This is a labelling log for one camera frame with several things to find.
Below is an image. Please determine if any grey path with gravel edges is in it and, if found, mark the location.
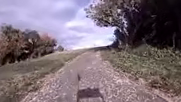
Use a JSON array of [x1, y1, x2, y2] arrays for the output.
[[0, 36, 181, 102]]

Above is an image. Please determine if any grass field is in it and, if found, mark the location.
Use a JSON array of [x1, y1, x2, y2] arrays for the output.
[[0, 46, 95, 102], [97, 37, 181, 102]]

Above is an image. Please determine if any row of brownish bushes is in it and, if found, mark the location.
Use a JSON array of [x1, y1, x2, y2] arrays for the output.
[[0, 16, 66, 68]]

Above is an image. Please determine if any row of dark trees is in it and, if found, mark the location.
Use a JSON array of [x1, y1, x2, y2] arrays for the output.
[[83, 0, 181, 62]]

